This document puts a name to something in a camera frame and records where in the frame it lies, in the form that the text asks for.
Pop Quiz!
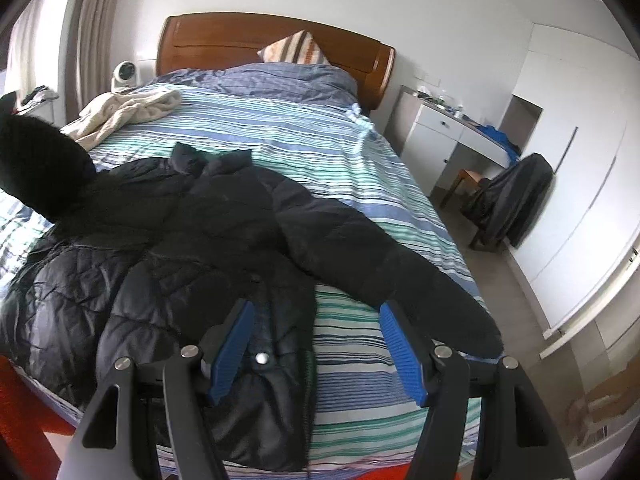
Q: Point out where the white wardrobe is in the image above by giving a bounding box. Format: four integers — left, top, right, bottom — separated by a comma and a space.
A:
500, 0, 640, 341

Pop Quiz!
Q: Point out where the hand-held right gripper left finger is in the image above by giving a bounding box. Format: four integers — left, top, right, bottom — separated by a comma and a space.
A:
57, 299, 257, 480

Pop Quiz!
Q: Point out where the wooden bed headboard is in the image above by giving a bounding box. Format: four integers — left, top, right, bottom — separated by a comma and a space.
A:
156, 12, 397, 111

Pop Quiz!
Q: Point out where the person's left forearm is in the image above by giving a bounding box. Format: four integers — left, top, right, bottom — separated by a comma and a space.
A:
0, 91, 97, 222

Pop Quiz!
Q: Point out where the white side cabinet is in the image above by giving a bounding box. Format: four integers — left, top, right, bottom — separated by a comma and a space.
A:
20, 100, 66, 127

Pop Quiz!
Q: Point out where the wooden chair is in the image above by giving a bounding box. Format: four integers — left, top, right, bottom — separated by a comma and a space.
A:
440, 169, 496, 251

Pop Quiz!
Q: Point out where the black puffer jacket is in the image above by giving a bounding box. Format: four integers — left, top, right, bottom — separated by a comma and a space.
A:
0, 142, 503, 473

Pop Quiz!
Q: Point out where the cream blanket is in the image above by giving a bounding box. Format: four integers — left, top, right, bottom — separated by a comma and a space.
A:
60, 91, 182, 151

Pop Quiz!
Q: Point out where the beige curtain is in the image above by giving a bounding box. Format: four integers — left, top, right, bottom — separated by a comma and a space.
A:
62, 0, 131, 126

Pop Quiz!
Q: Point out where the blue cloth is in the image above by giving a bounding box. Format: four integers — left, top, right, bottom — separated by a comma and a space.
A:
480, 125, 523, 163

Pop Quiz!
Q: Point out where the white round fan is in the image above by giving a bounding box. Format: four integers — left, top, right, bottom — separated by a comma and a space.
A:
110, 60, 142, 93

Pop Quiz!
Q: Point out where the striped pillow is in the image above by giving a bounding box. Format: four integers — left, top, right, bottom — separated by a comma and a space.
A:
257, 30, 331, 67

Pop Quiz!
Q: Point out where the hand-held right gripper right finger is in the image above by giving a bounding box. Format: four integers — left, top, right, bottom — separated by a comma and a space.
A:
377, 300, 576, 480

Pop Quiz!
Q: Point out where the dark jacket on chair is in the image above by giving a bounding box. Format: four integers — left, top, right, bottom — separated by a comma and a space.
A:
462, 152, 555, 253

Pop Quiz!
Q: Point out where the white desk with drawers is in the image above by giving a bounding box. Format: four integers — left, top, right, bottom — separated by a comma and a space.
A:
385, 85, 516, 196

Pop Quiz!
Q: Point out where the striped bed sheet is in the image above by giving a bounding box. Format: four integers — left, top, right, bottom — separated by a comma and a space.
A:
0, 67, 488, 471

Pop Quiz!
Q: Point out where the red mat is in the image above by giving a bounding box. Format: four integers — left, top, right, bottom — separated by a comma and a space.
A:
0, 355, 83, 480

